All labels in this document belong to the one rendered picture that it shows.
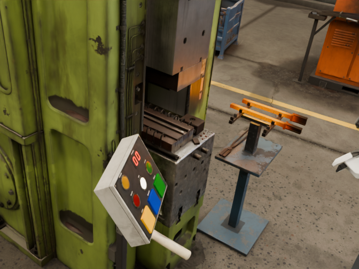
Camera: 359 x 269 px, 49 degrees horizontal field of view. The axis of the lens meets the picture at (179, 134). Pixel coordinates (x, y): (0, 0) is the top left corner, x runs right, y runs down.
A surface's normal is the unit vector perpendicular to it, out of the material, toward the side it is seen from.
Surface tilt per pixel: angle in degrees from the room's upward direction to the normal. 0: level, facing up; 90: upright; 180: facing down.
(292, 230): 0
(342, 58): 92
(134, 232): 90
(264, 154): 0
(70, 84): 89
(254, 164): 0
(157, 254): 90
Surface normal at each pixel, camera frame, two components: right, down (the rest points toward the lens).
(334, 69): -0.53, 0.36
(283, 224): 0.09, -0.84
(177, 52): 0.82, 0.37
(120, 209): -0.17, 0.52
